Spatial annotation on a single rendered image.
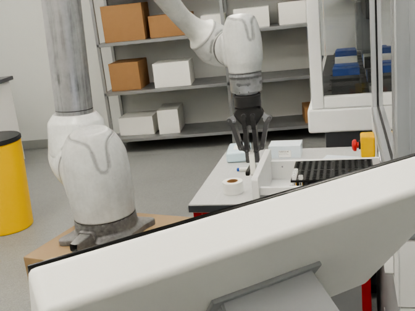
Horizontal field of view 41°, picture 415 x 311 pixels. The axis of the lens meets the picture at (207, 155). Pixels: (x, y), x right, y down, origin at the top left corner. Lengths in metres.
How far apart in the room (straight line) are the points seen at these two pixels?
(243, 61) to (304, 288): 0.90
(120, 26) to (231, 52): 4.01
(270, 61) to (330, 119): 3.40
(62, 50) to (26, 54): 4.80
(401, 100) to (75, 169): 0.74
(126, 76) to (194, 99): 0.80
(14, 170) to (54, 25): 2.52
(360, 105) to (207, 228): 1.88
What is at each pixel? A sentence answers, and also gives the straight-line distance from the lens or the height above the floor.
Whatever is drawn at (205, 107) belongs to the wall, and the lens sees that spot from 5.86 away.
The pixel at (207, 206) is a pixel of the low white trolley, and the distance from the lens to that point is 1.82.
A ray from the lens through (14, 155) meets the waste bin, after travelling 3.93.
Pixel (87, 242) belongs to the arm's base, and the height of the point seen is 0.88.
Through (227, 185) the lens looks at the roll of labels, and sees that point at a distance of 1.86.
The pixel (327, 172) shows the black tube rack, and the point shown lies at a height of 0.90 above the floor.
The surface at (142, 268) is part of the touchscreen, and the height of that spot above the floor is 1.18.
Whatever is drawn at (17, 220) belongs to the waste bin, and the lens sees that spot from 4.03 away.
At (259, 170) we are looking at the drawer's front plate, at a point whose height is 0.93.
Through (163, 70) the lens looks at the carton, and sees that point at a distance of 5.38.
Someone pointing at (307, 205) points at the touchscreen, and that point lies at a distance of 0.59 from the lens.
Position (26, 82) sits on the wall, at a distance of 6.34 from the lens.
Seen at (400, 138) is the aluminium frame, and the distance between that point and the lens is 1.02.
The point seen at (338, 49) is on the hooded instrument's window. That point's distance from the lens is 2.37.
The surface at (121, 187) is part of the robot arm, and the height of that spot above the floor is 0.99.
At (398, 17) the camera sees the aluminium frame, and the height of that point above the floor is 1.34.
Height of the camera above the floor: 1.40
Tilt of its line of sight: 16 degrees down
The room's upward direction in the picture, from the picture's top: 6 degrees counter-clockwise
